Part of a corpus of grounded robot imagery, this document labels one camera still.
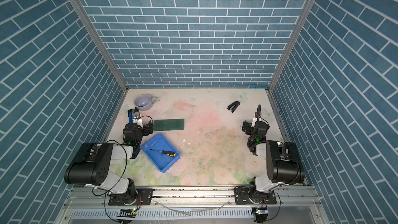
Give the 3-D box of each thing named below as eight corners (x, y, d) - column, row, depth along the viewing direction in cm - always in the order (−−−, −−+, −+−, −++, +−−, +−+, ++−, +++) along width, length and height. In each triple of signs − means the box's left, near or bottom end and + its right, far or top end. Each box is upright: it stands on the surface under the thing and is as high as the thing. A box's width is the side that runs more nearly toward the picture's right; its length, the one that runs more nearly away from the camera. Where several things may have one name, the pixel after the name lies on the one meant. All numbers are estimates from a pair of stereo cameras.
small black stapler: (227, 108, 112) (227, 106, 110) (235, 101, 116) (235, 99, 114) (232, 112, 109) (233, 110, 107) (240, 105, 114) (241, 102, 112)
